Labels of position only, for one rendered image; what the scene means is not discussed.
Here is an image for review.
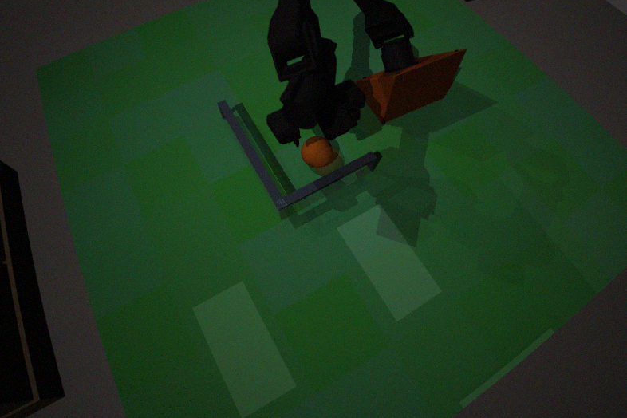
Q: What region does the brown ball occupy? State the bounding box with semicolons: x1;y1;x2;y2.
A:
301;136;331;168

